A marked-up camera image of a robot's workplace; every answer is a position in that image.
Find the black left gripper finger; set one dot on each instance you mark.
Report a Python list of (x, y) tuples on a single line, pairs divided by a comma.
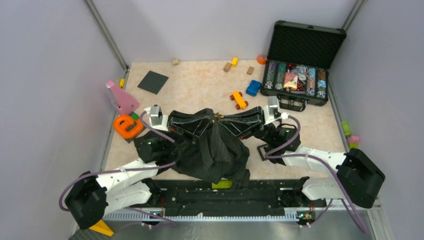
[(192, 131), (199, 121)]

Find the grey square baseplate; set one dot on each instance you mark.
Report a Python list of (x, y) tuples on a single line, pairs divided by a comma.
[(153, 82)]

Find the green flat brick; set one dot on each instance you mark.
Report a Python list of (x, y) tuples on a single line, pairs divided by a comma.
[(223, 184)]

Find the pink and green toy pile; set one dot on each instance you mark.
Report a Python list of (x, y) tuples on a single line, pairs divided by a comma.
[(351, 139)]

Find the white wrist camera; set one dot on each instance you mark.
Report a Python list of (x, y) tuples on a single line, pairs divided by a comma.
[(272, 111), (157, 119)]

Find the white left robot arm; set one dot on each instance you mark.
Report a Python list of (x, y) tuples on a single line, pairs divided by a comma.
[(96, 194)]

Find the black square frame near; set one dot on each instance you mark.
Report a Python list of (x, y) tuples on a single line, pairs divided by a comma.
[(262, 151)]

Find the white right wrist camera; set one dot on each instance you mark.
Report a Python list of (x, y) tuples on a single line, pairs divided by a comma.
[(272, 111)]

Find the orange cylinder cup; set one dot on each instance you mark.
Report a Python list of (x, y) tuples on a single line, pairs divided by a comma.
[(262, 59)]

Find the yellow cube block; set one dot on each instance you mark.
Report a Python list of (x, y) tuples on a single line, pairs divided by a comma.
[(234, 62)]

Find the black poker chip case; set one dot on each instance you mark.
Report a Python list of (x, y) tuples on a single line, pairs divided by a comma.
[(298, 60)]

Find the yellow wedge block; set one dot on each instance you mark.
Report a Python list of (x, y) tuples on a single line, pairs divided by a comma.
[(102, 228)]

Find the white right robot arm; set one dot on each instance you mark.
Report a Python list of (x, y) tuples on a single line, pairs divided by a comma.
[(351, 176)]

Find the blue toy brick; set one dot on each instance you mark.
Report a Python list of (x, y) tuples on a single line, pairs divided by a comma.
[(253, 88)]

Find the wooden block centre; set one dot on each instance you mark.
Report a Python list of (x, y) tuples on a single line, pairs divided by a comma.
[(227, 67)]

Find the small wooden block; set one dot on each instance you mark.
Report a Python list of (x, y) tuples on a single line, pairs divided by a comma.
[(250, 70)]

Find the dark pinstriped garment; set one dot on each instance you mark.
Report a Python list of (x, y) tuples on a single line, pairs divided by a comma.
[(216, 154)]

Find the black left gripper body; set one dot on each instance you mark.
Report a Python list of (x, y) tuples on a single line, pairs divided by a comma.
[(173, 127)]

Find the small yellow brick left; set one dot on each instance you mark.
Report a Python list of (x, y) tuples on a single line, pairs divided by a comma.
[(122, 83)]

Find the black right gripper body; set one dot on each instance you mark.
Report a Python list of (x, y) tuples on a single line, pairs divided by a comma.
[(261, 121)]

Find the pink toy ramp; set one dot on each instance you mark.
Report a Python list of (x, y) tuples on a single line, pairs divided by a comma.
[(123, 102)]

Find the yellow toy brick car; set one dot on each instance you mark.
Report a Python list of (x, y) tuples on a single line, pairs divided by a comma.
[(237, 97)]

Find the orange curved toy track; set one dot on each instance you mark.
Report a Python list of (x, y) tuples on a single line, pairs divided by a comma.
[(128, 127)]

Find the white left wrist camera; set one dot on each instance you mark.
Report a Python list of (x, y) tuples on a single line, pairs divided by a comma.
[(157, 119)]

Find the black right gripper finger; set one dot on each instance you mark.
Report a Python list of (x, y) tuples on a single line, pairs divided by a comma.
[(237, 118), (239, 129)]

